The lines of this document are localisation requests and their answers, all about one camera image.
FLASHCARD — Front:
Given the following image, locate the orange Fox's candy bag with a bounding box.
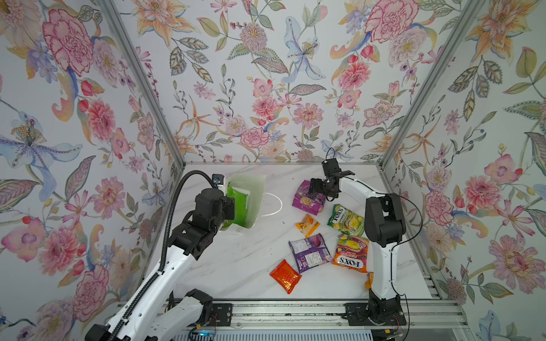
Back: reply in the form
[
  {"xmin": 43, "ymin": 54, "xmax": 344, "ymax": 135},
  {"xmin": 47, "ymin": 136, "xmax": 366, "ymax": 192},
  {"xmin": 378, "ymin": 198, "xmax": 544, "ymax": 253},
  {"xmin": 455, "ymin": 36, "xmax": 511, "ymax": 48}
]
[{"xmin": 334, "ymin": 234, "xmax": 370, "ymax": 273}]

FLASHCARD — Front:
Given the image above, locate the red snack packet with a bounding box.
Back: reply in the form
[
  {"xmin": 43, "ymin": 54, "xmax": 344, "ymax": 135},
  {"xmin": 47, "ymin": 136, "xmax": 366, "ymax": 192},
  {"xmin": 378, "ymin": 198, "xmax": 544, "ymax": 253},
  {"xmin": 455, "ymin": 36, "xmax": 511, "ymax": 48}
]
[{"xmin": 270, "ymin": 260, "xmax": 301, "ymax": 294}]

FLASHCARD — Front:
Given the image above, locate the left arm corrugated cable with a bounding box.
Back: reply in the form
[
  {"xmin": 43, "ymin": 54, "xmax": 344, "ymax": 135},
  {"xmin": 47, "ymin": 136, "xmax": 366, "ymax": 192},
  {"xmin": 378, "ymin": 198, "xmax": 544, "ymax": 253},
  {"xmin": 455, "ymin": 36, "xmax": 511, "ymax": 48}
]
[{"xmin": 108, "ymin": 170, "xmax": 218, "ymax": 341}]

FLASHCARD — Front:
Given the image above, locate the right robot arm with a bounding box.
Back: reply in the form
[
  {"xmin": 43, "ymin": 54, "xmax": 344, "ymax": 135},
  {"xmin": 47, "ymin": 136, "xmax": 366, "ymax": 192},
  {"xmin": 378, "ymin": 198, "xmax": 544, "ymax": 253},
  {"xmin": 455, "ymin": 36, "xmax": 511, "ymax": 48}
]
[{"xmin": 311, "ymin": 159, "xmax": 406, "ymax": 324}]

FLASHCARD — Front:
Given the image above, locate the aluminium front rail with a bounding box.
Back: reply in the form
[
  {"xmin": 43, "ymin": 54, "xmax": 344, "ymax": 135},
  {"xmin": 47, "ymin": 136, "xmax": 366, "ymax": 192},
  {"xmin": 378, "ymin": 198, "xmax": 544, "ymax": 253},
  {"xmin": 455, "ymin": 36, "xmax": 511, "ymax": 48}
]
[{"xmin": 213, "ymin": 299, "xmax": 468, "ymax": 330}]

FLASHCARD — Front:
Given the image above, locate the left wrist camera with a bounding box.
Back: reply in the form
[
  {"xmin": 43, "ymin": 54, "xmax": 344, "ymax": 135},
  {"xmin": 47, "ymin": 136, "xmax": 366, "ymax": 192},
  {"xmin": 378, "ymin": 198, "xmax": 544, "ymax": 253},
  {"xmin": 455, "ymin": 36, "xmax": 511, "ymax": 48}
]
[{"xmin": 212, "ymin": 173, "xmax": 226, "ymax": 188}]

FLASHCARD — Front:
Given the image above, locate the white paper bag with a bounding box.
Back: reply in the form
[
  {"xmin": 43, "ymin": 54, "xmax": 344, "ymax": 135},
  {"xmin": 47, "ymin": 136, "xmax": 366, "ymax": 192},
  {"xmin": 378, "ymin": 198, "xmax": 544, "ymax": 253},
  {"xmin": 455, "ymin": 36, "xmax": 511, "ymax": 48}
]
[{"xmin": 220, "ymin": 173, "xmax": 284, "ymax": 231}]

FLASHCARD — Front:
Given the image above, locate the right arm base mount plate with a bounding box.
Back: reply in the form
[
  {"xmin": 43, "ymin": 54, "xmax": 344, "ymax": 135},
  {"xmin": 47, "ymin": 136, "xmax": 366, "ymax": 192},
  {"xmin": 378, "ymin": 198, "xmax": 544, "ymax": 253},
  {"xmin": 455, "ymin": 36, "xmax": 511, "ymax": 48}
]
[{"xmin": 343, "ymin": 302, "xmax": 408, "ymax": 328}]

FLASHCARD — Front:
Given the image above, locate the small orange candy wrapper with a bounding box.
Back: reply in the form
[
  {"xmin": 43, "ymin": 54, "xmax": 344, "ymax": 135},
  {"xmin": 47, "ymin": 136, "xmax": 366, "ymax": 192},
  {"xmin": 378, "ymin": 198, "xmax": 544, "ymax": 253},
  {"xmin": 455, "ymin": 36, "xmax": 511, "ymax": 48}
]
[{"xmin": 365, "ymin": 272, "xmax": 374, "ymax": 290}]

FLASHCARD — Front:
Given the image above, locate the green chips bag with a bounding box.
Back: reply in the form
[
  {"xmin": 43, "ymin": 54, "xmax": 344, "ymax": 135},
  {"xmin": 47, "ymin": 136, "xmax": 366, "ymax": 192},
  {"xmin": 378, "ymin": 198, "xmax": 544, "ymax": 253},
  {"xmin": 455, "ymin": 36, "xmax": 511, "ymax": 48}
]
[{"xmin": 224, "ymin": 183, "xmax": 250, "ymax": 229}]

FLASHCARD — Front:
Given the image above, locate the purple white snack packet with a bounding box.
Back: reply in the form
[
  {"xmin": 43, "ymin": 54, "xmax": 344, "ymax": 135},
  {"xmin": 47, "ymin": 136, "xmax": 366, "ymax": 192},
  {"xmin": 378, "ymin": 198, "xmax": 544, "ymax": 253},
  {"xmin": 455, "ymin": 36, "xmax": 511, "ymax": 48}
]
[{"xmin": 289, "ymin": 234, "xmax": 334, "ymax": 274}]

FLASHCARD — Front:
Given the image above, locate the small orange snack packet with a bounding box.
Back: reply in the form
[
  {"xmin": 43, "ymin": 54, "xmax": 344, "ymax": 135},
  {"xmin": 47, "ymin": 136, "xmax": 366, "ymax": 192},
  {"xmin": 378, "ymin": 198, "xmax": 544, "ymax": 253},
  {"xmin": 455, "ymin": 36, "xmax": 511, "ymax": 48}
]
[{"xmin": 296, "ymin": 214, "xmax": 320, "ymax": 238}]

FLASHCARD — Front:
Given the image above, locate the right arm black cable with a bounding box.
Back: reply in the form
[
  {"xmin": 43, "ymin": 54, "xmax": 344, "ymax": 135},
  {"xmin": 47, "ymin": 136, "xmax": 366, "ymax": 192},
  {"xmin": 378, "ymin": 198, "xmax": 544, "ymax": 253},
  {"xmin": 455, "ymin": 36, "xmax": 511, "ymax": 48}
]
[{"xmin": 396, "ymin": 193, "xmax": 424, "ymax": 248}]

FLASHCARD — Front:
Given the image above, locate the magenta purple snack bag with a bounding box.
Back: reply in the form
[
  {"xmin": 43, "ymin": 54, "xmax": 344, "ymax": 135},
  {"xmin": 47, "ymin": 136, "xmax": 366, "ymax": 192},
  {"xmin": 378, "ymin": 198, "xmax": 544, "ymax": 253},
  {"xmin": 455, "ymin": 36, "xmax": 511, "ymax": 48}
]
[{"xmin": 292, "ymin": 180, "xmax": 326, "ymax": 215}]

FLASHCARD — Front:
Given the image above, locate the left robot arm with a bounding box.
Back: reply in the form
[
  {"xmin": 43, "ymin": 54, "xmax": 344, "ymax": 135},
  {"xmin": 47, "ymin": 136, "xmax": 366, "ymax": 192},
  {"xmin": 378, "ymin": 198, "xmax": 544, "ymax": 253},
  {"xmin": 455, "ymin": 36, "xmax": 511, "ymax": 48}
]
[{"xmin": 85, "ymin": 188, "xmax": 235, "ymax": 340}]

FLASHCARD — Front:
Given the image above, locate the green Fox's candy bag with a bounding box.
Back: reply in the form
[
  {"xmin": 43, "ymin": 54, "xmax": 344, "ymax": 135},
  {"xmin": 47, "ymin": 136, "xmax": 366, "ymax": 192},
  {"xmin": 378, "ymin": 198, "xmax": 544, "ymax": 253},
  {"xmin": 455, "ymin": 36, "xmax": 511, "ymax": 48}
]
[{"xmin": 328, "ymin": 204, "xmax": 365, "ymax": 237}]

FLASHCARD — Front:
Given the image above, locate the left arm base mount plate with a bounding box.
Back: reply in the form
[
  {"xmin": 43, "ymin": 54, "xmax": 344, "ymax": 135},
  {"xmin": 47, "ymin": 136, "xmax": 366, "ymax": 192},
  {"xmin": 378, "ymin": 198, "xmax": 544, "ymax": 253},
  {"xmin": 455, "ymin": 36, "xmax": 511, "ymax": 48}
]
[{"xmin": 182, "ymin": 303, "xmax": 233, "ymax": 328}]

